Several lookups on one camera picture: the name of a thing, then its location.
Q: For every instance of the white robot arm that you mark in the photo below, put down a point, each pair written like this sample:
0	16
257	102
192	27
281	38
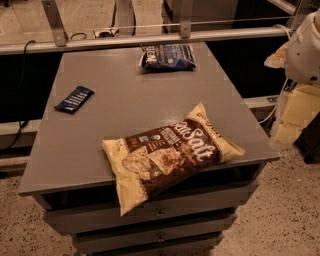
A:
300	58

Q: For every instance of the brown sea salt chip bag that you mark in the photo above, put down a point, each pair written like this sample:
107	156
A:
148	163

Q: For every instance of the dark blue chip bag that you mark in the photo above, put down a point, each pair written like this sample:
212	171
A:
170	57

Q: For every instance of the small blue snack bar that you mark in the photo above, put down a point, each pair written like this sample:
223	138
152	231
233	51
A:
73	102

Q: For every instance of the grey drawer cabinet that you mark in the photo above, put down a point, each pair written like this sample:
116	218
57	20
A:
69	175

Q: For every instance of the white power strip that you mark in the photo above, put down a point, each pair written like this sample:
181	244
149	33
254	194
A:
104	33

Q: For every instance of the metal railing frame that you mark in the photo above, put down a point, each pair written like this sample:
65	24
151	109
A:
36	26

